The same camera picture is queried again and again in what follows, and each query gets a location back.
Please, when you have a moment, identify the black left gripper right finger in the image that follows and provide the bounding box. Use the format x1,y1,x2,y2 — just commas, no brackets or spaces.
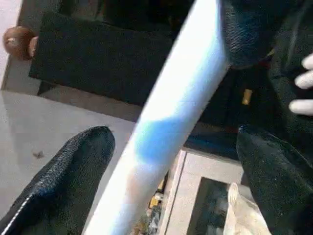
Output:
236,125,313,235

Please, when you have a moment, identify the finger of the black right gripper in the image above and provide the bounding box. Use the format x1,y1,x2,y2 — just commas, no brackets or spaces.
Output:
219,0,289,70

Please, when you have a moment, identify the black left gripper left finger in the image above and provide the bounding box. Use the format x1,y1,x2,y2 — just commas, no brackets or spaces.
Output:
0,126,116,235

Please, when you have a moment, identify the small yellow label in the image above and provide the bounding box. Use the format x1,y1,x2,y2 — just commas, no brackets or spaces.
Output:
243,89,253,105

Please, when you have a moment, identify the white glass-door cabinet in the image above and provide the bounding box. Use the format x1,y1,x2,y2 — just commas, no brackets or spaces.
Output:
139,149,255,235

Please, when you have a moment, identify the brown round object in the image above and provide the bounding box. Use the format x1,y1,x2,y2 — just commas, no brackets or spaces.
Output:
2,26,39,60

